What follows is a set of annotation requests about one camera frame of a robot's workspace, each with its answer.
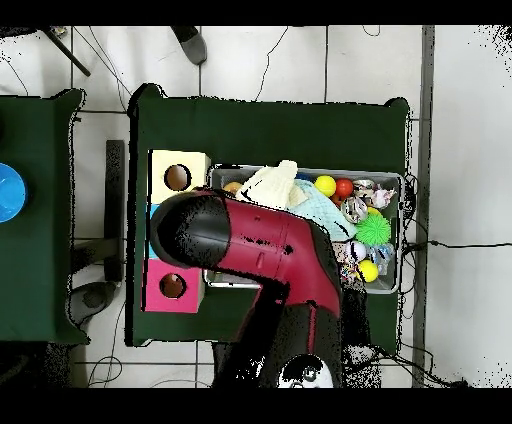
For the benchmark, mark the cream cloth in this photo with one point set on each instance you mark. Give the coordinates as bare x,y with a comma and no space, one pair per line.
272,184

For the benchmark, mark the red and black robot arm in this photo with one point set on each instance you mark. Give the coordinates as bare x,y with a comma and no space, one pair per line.
272,248

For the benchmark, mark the wooden box with three holes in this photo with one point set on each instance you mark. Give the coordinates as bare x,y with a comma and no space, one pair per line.
188,300

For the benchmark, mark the silver mesh bin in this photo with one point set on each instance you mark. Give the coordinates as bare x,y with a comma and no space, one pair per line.
392,280

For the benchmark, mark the toy burger bun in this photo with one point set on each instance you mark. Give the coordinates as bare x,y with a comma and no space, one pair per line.
232,186

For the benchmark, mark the mint green cloth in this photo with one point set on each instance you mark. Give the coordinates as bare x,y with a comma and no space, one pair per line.
320,208

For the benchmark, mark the large yellow ball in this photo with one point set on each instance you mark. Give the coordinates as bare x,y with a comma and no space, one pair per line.
325,186

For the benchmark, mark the dark green table cloth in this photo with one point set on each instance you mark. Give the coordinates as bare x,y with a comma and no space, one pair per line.
40,260
260,132

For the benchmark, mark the orange ball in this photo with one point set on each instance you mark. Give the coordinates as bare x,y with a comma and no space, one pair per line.
344,188

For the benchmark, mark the white baseball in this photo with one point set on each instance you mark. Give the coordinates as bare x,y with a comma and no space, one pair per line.
358,250

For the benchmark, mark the large green spiky ball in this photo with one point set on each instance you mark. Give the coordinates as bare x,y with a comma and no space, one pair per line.
372,230

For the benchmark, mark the small yellow ball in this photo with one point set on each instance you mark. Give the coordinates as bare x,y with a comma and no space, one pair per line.
368,271

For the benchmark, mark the black upright panel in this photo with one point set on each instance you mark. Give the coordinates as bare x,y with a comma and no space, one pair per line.
114,224

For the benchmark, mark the grey stand base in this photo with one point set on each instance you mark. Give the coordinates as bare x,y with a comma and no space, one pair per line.
92,300

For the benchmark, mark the blue bowl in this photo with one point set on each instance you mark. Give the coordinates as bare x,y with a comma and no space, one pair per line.
11,192

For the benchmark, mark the black tripod leg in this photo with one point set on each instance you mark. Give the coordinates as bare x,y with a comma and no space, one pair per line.
66,52

